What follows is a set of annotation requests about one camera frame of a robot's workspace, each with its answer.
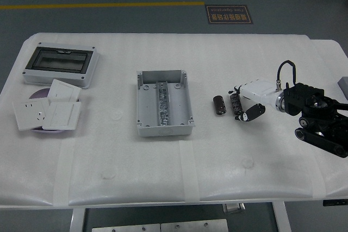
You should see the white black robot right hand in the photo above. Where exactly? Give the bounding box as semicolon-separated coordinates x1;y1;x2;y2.
228;78;281;122

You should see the long black printed battery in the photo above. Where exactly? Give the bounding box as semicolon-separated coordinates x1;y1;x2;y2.
229;92;244;116

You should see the short brown cylindrical battery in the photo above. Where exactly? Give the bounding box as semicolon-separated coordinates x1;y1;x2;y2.
213;95;227;116

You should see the open grey junction box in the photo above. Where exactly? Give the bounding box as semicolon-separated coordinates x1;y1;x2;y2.
135;70;197;138

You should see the grey box with dark window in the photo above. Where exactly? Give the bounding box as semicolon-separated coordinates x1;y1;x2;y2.
22;41;101;90

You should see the grey block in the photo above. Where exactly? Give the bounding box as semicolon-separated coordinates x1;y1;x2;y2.
337;76;348;98

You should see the white tape strip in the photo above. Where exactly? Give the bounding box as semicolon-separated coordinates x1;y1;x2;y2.
178;141;201;203
308;145;327;199

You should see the white table leg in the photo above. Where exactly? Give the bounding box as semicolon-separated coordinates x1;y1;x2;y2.
271;201;293;232

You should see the black table control panel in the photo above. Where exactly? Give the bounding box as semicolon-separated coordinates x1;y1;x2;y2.
322;200;348;207

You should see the grey metal plate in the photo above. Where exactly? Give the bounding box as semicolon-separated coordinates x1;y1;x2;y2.
160;218;229;232
91;223;161;232

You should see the white foam mat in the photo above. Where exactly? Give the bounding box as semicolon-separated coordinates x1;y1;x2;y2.
0;32;335;208

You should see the purple plate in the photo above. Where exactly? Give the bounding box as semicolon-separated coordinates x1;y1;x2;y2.
28;87;81;135

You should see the white socket panel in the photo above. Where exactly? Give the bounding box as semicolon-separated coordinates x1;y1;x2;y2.
12;98;51;131

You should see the metal mounting rail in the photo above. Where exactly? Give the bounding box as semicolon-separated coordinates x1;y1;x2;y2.
155;80;171;127

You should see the metal bracket under table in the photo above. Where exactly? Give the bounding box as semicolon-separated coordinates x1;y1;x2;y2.
222;202;247;214

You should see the white switch panel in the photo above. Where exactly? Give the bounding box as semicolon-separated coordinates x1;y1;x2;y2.
47;79;82;102
42;101;82;131

